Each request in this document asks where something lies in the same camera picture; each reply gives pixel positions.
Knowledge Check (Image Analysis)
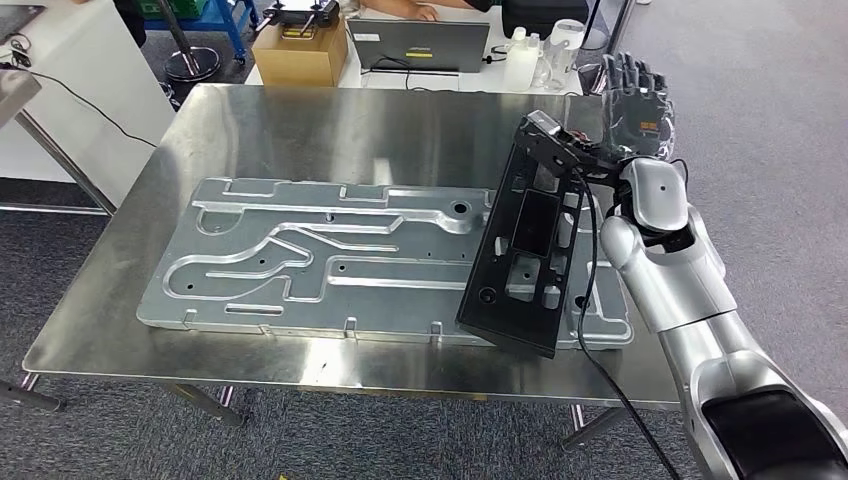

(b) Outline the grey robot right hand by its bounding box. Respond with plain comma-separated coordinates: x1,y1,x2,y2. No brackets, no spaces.
599,52,677,162

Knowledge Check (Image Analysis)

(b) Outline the black plastic plate part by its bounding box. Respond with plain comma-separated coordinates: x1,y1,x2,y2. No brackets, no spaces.
455,135,588,360

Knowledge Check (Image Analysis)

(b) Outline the chrome stanchion base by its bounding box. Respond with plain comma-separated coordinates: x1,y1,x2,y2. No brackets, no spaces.
577,62,607,94
164,44,222,83

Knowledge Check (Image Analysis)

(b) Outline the chrome stanchion pole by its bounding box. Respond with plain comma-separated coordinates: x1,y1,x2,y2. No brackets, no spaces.
604,0,639,58
157,0,200,68

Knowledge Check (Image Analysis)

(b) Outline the white plastic bottle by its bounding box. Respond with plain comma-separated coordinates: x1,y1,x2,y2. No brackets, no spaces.
502,26,541,93

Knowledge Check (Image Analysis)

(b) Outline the black case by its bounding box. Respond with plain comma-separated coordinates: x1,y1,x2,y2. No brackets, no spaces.
501,0,591,40

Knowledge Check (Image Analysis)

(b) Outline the white desk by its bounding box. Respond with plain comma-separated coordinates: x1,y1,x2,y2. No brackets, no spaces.
243,13,586,95

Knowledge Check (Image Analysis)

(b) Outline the grey laptop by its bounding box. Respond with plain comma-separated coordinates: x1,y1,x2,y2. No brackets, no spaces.
346,17,492,74

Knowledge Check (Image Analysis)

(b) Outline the person's hand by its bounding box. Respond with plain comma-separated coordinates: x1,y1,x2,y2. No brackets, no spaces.
390,0,442,22

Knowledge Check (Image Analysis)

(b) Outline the brown cardboard box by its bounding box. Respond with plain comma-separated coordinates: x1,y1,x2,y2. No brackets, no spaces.
250,14,349,87

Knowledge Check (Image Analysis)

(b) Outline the grey stamped metal plate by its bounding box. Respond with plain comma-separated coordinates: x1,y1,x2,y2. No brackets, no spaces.
135,175,634,351

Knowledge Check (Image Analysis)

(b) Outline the blue metal cart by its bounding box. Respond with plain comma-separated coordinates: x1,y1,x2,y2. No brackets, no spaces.
142,0,261,66

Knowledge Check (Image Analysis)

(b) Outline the green plastic crate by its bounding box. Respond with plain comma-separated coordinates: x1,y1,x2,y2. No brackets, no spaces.
137,0,208,20

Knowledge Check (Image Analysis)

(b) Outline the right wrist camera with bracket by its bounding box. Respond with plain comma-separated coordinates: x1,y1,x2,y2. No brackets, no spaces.
516,110,627,183

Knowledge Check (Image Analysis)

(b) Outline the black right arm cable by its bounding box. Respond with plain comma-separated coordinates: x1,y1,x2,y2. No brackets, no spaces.
570,168,684,480

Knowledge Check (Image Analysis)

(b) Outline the thin black wire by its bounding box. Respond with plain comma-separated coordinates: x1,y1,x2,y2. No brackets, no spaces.
0,33,159,148

